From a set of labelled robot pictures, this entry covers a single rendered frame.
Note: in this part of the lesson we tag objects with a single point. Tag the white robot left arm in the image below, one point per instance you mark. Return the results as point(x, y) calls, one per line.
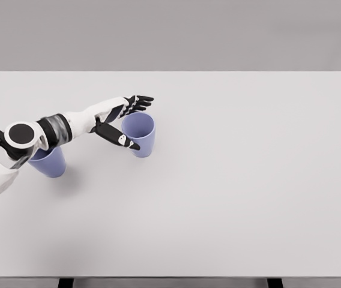
point(17, 136)

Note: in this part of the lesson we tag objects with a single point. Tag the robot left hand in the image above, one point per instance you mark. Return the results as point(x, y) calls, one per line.
point(109, 107)

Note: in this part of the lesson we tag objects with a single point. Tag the blue plastic cup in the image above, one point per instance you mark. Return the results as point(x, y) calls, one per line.
point(142, 135)
point(50, 163)

